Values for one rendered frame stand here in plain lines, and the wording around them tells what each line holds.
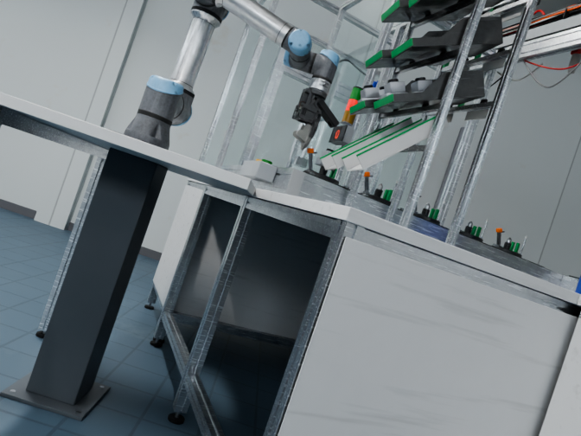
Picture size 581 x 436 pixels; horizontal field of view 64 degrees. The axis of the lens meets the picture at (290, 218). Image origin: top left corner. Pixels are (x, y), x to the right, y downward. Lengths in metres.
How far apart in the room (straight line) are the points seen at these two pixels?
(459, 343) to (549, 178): 4.45
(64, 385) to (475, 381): 1.23
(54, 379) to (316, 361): 0.98
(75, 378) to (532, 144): 4.80
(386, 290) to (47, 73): 4.71
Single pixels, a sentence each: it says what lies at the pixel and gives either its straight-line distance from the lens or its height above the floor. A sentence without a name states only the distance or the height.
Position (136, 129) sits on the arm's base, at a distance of 1.60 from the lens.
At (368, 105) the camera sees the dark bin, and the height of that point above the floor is 1.20.
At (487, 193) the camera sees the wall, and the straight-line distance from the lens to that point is 5.23.
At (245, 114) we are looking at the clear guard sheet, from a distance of 3.03.
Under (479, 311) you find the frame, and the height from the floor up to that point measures 0.74.
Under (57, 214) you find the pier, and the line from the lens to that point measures 5.06.
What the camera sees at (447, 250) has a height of 0.85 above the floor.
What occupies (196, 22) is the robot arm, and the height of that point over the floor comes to 1.36.
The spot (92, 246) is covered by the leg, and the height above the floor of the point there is 0.51.
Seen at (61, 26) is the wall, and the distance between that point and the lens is 5.46.
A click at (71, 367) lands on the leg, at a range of 1.70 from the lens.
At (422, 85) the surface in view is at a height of 1.28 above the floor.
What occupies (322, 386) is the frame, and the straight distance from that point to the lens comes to 1.03.
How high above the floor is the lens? 0.79
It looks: level
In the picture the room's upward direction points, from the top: 19 degrees clockwise
